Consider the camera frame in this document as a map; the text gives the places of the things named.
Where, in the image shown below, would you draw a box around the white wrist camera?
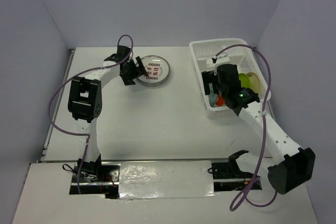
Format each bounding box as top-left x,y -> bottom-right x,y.
104,46 -> 131,63
212,52 -> 230,65

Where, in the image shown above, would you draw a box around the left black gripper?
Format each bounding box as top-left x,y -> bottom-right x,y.
120,56 -> 148,86

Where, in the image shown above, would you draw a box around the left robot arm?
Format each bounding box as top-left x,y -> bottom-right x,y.
68,55 -> 148,182

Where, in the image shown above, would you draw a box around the green plastic plate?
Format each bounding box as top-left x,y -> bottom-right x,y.
238,73 -> 250,88

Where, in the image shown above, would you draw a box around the white plate red characters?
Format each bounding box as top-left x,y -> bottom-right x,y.
137,55 -> 171,87

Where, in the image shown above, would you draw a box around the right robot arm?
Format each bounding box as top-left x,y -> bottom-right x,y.
201,64 -> 316,195

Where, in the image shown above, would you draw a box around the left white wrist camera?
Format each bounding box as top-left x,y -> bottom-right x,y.
104,46 -> 131,63

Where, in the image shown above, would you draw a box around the beige translucent plate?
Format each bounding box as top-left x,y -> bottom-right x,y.
246,72 -> 261,94

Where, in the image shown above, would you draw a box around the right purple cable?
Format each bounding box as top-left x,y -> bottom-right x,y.
212,44 -> 278,212

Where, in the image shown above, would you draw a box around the black metal base rail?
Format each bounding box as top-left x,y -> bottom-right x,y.
63,160 -> 253,200

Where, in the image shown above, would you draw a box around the silver foil tape panel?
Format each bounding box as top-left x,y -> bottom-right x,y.
118,161 -> 215,199

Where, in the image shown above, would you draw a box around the blue patterned small plate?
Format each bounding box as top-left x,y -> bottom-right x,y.
208,83 -> 218,107

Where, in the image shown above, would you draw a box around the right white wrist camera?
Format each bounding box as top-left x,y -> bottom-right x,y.
212,52 -> 230,65

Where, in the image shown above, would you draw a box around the orange plastic plate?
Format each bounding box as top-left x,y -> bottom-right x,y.
215,94 -> 225,106

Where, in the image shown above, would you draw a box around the white plastic dish rack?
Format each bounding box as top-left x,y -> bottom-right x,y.
189,38 -> 267,119

